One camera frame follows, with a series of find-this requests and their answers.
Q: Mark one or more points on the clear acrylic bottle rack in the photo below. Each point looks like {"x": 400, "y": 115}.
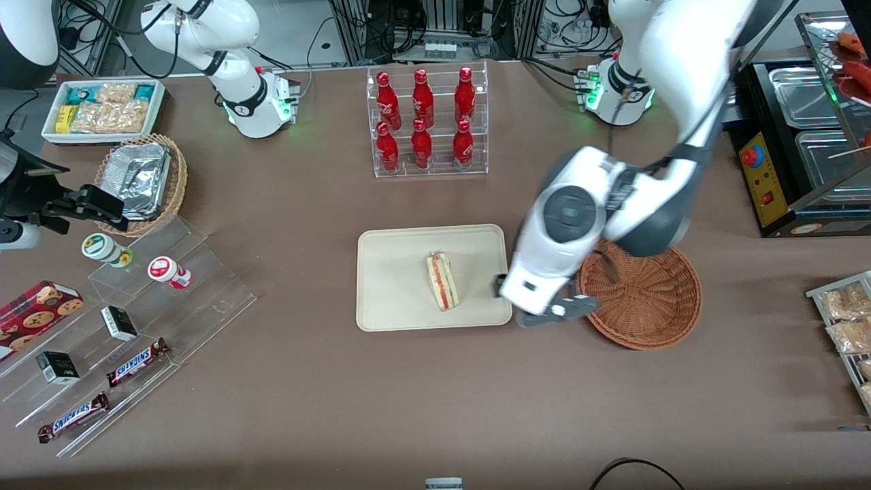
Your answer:
{"x": 442, "y": 169}

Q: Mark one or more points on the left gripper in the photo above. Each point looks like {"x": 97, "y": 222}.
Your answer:
{"x": 499, "y": 284}

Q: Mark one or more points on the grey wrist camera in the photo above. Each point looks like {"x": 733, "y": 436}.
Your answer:
{"x": 559, "y": 312}
{"x": 17, "y": 237}

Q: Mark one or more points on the snickers bar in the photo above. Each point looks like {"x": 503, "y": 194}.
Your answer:
{"x": 136, "y": 363}
{"x": 73, "y": 417}

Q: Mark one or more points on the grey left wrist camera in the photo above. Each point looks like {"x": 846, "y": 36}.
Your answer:
{"x": 559, "y": 312}

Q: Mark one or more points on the brown wicker basket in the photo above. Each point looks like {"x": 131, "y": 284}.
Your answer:
{"x": 646, "y": 306}

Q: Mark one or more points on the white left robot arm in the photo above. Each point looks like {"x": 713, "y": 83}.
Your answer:
{"x": 687, "y": 54}

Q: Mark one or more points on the large clear cracker packet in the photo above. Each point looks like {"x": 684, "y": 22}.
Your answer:
{"x": 112, "y": 118}

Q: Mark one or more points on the tray of packaged snacks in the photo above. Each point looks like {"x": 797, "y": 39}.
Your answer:
{"x": 816, "y": 294}

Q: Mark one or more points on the teal snack packet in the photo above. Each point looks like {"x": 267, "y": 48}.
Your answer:
{"x": 144, "y": 92}
{"x": 81, "y": 94}

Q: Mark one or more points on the small black box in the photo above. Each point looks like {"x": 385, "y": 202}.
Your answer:
{"x": 57, "y": 367}
{"x": 119, "y": 323}

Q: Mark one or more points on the light wicker basket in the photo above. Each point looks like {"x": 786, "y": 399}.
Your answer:
{"x": 178, "y": 177}

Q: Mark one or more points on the clear acrylic stepped display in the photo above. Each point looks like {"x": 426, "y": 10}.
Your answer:
{"x": 204, "y": 299}

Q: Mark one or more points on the grey power strip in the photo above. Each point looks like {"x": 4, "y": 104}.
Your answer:
{"x": 441, "y": 50}

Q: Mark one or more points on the red cookie box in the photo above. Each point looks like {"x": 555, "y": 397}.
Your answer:
{"x": 34, "y": 314}

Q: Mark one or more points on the red-label yogurt cup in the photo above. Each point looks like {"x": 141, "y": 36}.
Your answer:
{"x": 165, "y": 269}

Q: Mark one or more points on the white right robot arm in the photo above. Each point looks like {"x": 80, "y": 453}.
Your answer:
{"x": 246, "y": 95}

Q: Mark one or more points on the beige plastic tray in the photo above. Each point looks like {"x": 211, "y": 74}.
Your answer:
{"x": 395, "y": 286}

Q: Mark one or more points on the clear fried snack packet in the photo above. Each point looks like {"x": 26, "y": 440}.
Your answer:
{"x": 867, "y": 393}
{"x": 865, "y": 368}
{"x": 842, "y": 303}
{"x": 850, "y": 335}

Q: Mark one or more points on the white snack bin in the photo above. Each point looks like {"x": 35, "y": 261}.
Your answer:
{"x": 158, "y": 112}

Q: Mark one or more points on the small grey device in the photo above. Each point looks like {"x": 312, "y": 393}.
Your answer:
{"x": 444, "y": 484}

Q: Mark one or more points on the yellow snack packet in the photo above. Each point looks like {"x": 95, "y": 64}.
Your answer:
{"x": 64, "y": 119}

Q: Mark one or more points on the red cola bottle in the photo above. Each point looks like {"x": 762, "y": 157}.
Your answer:
{"x": 388, "y": 150}
{"x": 463, "y": 146}
{"x": 465, "y": 95}
{"x": 421, "y": 146}
{"x": 387, "y": 99}
{"x": 422, "y": 99}

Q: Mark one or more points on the green-label yogurt cup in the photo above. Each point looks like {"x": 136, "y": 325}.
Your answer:
{"x": 102, "y": 248}

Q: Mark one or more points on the triangle sandwich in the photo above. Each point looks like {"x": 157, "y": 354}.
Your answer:
{"x": 442, "y": 282}

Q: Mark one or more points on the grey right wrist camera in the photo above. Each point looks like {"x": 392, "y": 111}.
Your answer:
{"x": 17, "y": 237}

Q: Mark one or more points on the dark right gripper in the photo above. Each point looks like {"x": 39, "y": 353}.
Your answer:
{"x": 28, "y": 192}

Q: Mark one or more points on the stacked foil trays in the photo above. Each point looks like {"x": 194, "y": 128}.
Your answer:
{"x": 139, "y": 178}

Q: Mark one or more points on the small clear cracker packet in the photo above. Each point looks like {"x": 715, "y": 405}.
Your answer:
{"x": 116, "y": 92}

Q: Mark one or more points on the black food warmer appliance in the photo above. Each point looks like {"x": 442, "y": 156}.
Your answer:
{"x": 769, "y": 197}

